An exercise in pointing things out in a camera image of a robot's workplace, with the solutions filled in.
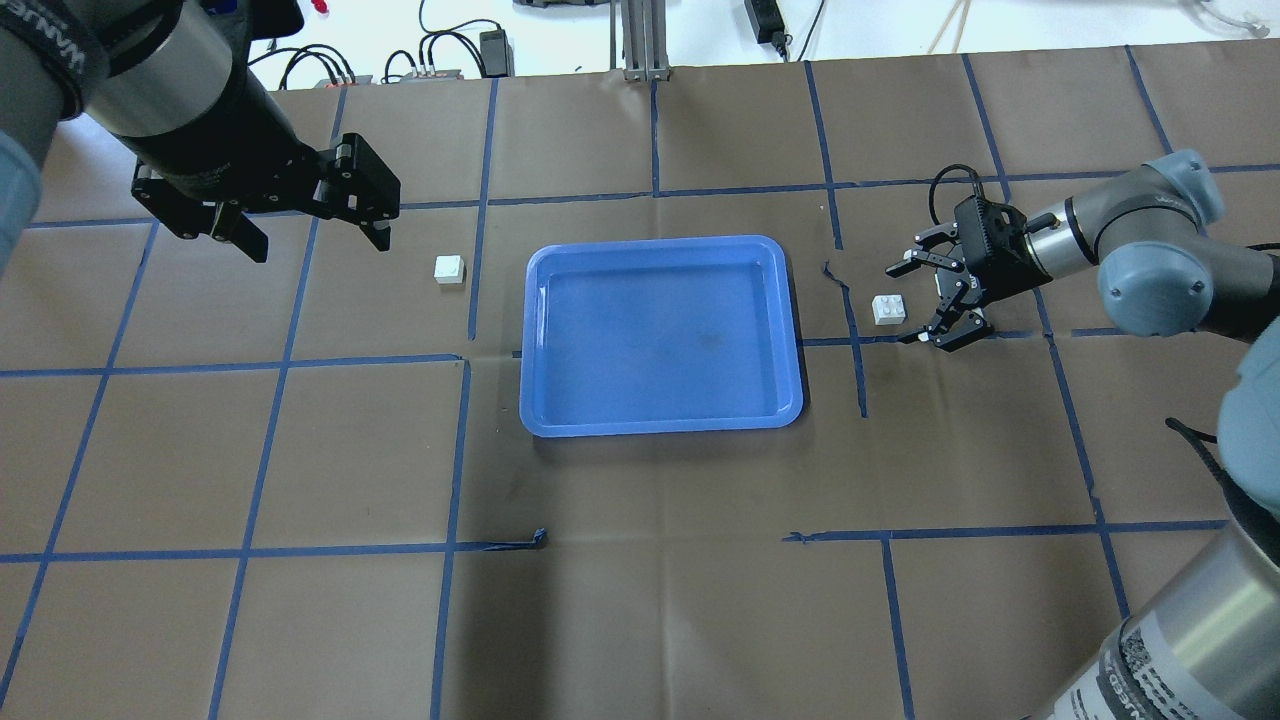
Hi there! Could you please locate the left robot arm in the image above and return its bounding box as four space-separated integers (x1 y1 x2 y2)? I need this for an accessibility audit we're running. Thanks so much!
1 1 401 263

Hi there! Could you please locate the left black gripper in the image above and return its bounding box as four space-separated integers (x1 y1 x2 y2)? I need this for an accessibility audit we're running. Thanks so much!
131 132 402 264

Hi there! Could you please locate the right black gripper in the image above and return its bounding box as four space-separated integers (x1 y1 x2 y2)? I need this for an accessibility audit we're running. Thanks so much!
884 196 1051 354

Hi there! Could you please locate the white block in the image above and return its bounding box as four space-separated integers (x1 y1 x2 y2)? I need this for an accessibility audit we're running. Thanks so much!
431 254 467 287
870 293 908 327

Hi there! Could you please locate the blue plastic tray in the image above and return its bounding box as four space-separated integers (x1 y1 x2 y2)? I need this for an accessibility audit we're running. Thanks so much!
518 234 805 438

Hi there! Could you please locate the black power adapter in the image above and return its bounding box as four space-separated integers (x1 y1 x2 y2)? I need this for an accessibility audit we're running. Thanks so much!
477 29 515 78

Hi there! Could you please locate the aluminium frame post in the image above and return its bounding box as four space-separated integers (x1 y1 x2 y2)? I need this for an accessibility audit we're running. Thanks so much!
608 1 671 83

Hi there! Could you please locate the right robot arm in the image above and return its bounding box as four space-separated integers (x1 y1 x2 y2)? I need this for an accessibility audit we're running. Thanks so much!
886 149 1277 719

